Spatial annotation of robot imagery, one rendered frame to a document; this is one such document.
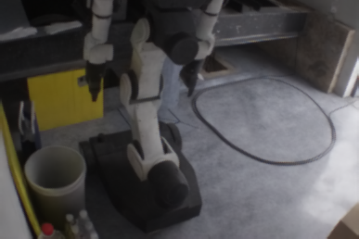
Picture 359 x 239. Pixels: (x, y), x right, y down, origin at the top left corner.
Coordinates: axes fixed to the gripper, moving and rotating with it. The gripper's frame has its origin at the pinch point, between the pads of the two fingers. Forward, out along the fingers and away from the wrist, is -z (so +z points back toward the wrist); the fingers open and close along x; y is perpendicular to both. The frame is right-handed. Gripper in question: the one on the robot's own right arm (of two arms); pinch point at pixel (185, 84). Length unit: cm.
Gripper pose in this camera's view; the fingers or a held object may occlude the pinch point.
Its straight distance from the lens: 170.1
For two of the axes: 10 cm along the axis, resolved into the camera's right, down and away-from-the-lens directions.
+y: -9.0, 1.3, -4.3
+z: 2.3, -6.8, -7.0
